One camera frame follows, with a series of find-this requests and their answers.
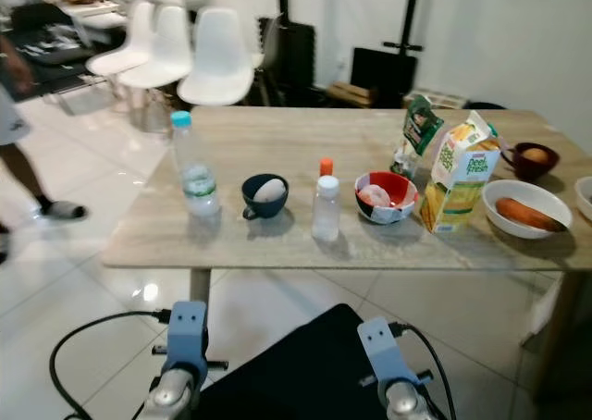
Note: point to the small clear bottle white cap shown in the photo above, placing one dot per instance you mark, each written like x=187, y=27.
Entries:
x=326, y=212

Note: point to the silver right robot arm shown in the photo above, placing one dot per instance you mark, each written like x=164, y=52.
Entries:
x=407, y=403

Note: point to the grey slipper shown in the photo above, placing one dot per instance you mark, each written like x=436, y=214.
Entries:
x=67, y=210

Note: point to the black table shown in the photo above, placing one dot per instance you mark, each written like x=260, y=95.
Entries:
x=51, y=50

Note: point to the white plastic chair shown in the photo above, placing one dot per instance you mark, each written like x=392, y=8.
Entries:
x=217, y=59
x=159, y=50
x=109, y=57

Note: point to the clear water bottle blue cap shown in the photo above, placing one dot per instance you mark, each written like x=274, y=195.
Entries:
x=192, y=175

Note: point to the dark blue cup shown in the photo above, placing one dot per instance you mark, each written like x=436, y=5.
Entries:
x=264, y=210

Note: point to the white egg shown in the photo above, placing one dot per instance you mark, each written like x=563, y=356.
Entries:
x=268, y=191

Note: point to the light wood table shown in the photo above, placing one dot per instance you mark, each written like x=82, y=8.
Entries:
x=296, y=138

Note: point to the small orange capped bottle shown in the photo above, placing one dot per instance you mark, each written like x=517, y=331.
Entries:
x=326, y=166

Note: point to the black stand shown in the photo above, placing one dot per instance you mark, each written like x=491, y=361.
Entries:
x=293, y=41
x=412, y=13

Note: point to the black floor mat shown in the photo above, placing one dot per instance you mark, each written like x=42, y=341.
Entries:
x=296, y=364

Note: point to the brown wooden block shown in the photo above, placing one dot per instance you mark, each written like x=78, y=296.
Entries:
x=351, y=94

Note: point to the pale pink round food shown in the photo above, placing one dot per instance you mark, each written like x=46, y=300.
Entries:
x=376, y=196

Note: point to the red white black bowl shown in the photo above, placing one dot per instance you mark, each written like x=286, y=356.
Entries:
x=402, y=198

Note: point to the black flat case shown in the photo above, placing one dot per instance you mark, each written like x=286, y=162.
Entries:
x=384, y=75

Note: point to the green snack bag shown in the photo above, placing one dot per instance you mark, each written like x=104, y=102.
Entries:
x=418, y=129

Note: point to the tan patterned box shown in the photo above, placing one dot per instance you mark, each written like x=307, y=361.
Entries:
x=444, y=99

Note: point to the yellow green juice carton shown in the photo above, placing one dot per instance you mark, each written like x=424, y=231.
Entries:
x=458, y=175

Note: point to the dark blue round object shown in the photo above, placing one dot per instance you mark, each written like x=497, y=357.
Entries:
x=486, y=105

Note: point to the long orange sweet potato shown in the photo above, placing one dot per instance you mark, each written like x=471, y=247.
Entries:
x=527, y=214

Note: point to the maroon cup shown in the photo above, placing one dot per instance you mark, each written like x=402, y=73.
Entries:
x=532, y=172

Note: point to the brown egg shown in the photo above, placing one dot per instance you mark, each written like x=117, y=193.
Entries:
x=534, y=154

